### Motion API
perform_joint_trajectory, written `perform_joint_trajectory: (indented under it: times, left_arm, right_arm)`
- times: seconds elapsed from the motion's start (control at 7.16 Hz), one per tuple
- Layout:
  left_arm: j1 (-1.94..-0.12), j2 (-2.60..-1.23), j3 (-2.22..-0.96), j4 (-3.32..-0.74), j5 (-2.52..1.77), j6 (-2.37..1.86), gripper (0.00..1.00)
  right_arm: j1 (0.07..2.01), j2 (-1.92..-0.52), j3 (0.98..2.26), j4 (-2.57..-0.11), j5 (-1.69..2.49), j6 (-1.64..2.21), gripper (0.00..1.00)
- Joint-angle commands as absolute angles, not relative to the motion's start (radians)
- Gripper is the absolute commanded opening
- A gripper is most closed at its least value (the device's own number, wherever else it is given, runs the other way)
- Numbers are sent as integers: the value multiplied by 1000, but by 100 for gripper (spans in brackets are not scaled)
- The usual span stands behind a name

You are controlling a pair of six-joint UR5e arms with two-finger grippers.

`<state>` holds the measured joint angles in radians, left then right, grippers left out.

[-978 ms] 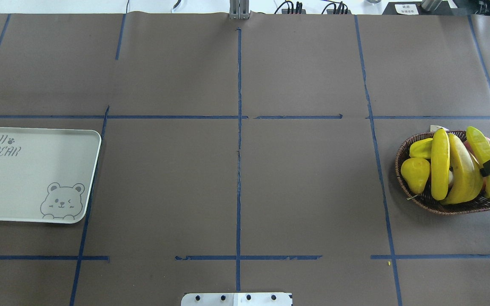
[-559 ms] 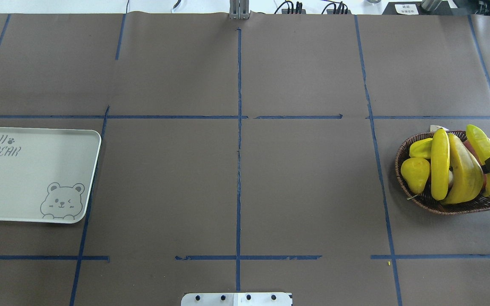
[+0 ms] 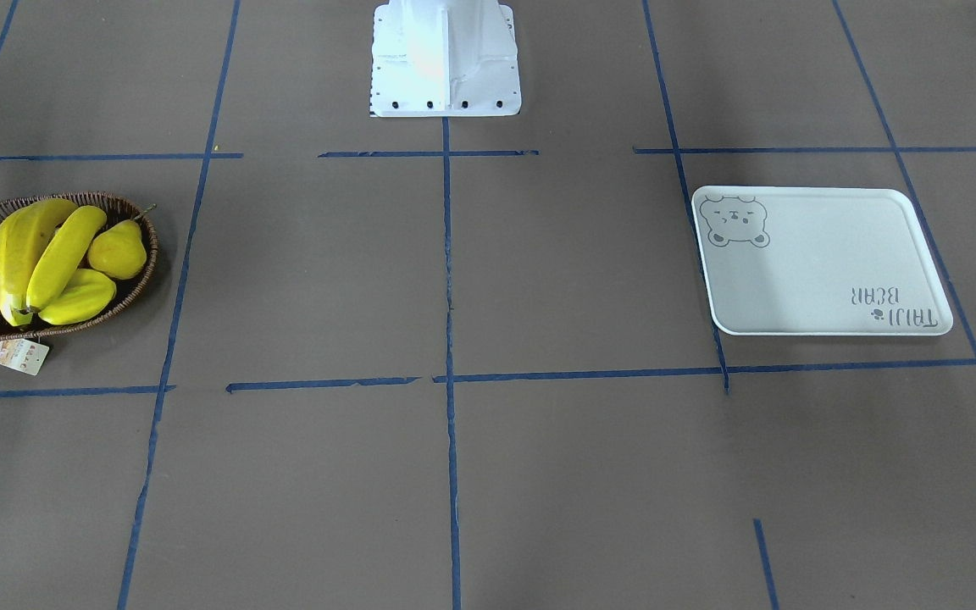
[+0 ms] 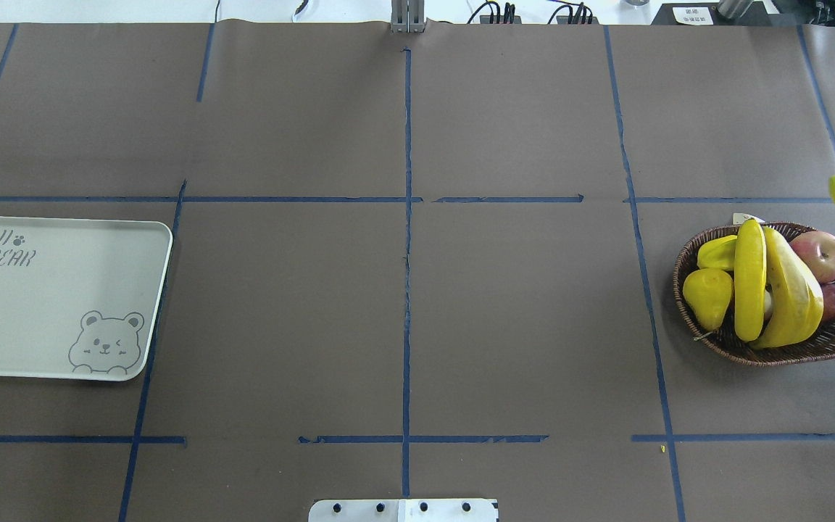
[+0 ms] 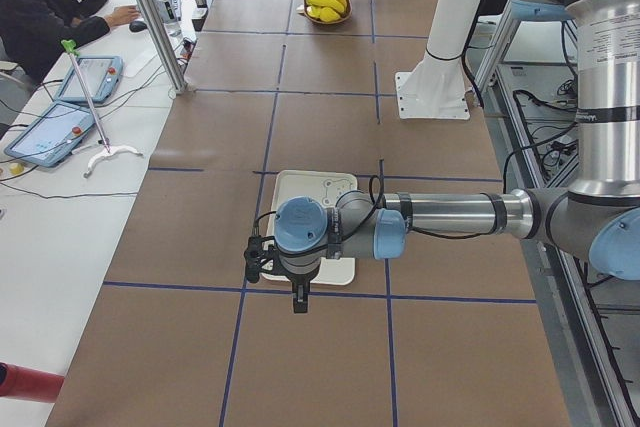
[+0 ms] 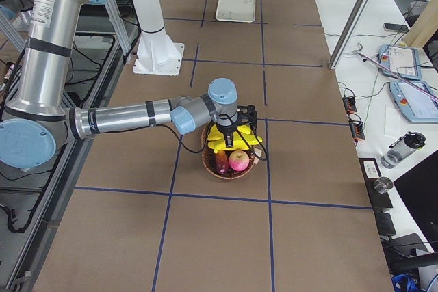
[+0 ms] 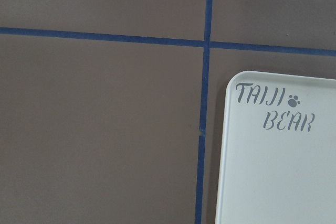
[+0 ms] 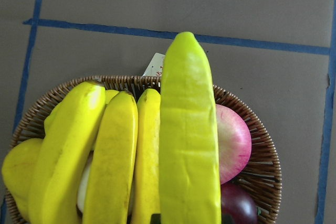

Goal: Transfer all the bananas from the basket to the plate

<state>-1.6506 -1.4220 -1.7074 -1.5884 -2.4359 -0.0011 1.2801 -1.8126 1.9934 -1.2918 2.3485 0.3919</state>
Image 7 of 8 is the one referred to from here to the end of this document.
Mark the white rectangular bear tray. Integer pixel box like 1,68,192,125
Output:
215,71,335,223

